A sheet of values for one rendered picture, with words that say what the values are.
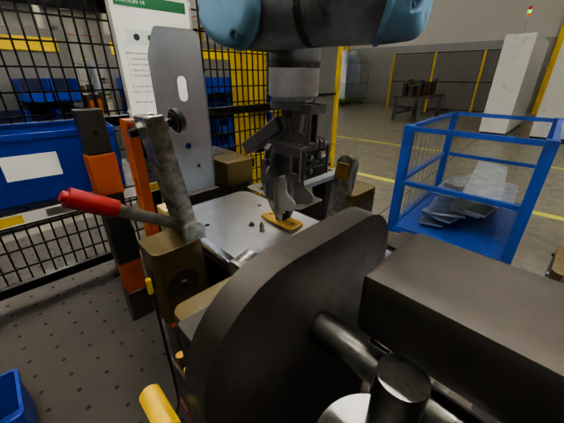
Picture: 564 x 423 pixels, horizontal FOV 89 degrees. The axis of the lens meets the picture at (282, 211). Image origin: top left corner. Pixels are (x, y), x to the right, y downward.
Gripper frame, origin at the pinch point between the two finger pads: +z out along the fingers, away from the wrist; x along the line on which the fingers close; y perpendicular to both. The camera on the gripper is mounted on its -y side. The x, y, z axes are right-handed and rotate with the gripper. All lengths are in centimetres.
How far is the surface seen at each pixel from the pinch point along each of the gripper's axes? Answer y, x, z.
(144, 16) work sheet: -55, 3, -36
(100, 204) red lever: 0.6, -28.5, -10.5
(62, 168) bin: -35.3, -26.9, -5.7
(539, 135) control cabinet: -24, 772, 88
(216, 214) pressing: -11.8, -7.2, 2.6
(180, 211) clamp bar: 1.5, -20.1, -7.2
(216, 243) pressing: -2.1, -13.4, 2.4
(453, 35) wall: -435, 1358, -158
